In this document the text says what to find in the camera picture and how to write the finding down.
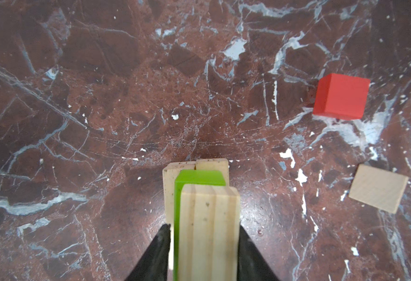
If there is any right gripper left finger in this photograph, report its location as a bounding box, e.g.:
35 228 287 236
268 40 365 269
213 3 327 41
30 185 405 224
125 224 171 281

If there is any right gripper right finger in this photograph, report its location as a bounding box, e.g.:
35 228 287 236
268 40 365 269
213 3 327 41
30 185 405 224
237 226 280 281

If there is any grooved wooden block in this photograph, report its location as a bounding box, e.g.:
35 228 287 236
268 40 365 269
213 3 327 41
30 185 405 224
176 184 241 281

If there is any plain wooden block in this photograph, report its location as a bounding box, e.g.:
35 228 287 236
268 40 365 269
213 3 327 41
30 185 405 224
196 158 230 186
162 162 196 227

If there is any green wooden block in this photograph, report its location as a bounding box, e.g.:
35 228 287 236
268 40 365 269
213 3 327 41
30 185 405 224
173 170 226 281

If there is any small wooden block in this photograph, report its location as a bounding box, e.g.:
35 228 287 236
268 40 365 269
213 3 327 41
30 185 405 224
349 164 409 214

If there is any red wooden cube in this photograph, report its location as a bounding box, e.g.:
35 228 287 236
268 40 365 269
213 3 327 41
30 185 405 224
313 73 371 120

